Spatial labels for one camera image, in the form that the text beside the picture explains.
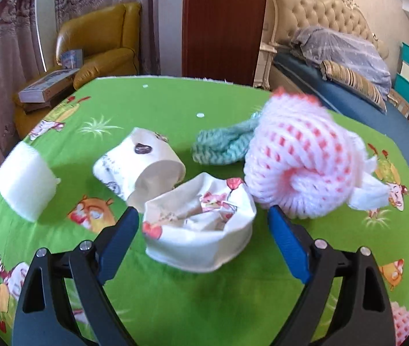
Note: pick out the yellow leather armchair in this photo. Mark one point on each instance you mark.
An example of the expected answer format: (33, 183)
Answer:
(100, 29)

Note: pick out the crushed pink-cartoon paper cup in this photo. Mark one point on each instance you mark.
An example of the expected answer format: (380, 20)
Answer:
(197, 248)

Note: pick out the dark flat tray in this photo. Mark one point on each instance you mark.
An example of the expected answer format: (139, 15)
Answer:
(35, 106)

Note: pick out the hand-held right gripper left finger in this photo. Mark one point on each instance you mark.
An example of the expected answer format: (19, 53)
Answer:
(118, 245)

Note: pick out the small blue-white box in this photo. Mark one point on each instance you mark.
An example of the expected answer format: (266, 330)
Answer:
(71, 57)

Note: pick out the flat white box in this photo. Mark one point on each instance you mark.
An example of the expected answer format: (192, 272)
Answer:
(42, 88)

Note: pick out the beige tufted headboard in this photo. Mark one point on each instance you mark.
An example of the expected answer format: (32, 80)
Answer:
(316, 7)

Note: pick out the white foam sheet roll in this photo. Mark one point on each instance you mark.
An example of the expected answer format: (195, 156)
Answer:
(26, 183)

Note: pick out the striped pillow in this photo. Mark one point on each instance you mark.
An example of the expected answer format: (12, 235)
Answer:
(356, 83)

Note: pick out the line-drawing paper cup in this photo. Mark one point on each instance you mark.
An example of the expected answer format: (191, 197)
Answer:
(128, 165)

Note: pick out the green printed tablecloth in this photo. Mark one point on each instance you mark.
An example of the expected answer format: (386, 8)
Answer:
(204, 302)

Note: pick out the brown wooden wardrobe panel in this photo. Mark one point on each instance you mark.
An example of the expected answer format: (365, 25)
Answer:
(222, 25)

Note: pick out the teal foam fruit net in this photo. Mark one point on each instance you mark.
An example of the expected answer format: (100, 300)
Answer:
(222, 144)

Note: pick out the pink foam fruit net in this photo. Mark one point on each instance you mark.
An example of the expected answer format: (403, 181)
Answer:
(298, 158)
(402, 322)

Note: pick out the lavender quilt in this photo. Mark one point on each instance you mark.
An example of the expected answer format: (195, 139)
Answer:
(348, 54)

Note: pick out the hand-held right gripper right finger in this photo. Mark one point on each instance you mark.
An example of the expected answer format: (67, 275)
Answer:
(291, 248)

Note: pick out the blue mattress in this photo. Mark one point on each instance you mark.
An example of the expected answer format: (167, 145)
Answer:
(370, 124)

